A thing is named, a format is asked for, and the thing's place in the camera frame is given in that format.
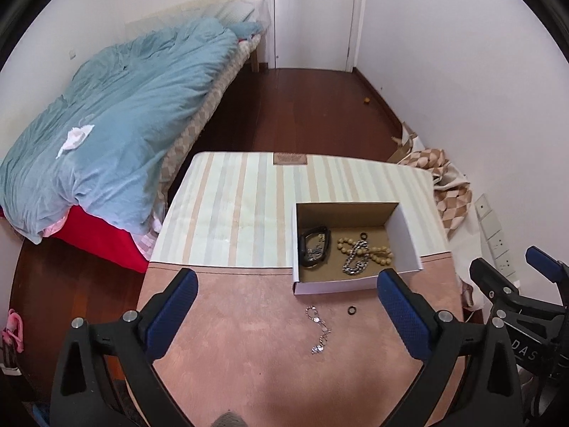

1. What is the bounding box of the thin silver charm bracelet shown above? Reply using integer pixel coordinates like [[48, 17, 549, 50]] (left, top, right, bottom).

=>
[[304, 305, 333, 357]]

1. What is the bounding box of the white tissue on duvet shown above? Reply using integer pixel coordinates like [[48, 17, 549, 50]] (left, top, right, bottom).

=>
[[56, 125, 94, 158]]

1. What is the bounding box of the red bed sheet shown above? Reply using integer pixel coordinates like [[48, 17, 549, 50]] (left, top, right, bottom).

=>
[[0, 203, 151, 275]]

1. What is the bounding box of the white door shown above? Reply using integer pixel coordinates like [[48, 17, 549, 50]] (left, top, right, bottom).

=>
[[268, 0, 365, 72]]

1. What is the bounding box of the blue duvet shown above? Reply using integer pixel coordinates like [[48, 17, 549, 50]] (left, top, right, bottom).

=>
[[1, 17, 262, 243]]

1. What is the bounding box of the checkered beige blanket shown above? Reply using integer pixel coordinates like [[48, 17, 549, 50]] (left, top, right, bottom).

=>
[[389, 122, 473, 239]]

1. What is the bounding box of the thick silver chain bracelet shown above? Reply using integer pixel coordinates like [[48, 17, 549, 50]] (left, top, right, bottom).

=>
[[341, 239, 372, 277]]

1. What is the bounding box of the pink slipper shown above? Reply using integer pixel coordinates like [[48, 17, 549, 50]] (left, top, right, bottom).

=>
[[1, 309, 23, 353]]

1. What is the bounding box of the white wall power strip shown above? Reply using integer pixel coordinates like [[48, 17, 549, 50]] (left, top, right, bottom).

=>
[[474, 194, 521, 288]]

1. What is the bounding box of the white cardboard box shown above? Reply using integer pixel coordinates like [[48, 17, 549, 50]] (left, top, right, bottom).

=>
[[292, 202, 422, 296]]

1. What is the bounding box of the pink striped table mat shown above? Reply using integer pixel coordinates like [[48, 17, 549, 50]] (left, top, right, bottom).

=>
[[140, 152, 461, 426]]

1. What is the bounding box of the white pillow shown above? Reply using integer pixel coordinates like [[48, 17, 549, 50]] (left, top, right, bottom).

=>
[[126, 0, 271, 39]]

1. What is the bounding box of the black smart band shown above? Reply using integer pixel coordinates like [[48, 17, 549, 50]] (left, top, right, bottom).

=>
[[298, 226, 331, 268]]

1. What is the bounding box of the wooden bead bracelet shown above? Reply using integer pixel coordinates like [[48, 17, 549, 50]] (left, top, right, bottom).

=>
[[335, 235, 395, 269]]

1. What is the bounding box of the bed with checkered mattress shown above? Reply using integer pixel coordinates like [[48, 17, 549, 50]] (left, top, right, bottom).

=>
[[1, 0, 270, 273]]

